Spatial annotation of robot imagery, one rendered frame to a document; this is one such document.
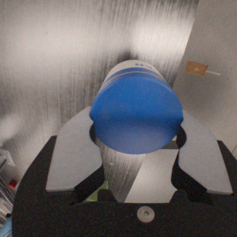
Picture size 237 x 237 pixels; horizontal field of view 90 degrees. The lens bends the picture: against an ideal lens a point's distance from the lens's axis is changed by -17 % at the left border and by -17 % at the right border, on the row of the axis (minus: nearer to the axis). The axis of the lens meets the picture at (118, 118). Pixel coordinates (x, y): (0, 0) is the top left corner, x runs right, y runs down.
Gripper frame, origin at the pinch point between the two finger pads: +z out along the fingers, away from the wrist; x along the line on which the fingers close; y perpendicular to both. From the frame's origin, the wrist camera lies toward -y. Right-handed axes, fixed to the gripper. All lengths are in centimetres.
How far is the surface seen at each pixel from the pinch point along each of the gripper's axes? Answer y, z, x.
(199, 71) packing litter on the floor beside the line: 17, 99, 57
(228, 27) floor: -21, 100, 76
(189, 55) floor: 5, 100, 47
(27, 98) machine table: 6.6, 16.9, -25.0
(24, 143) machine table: 22.4, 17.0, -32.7
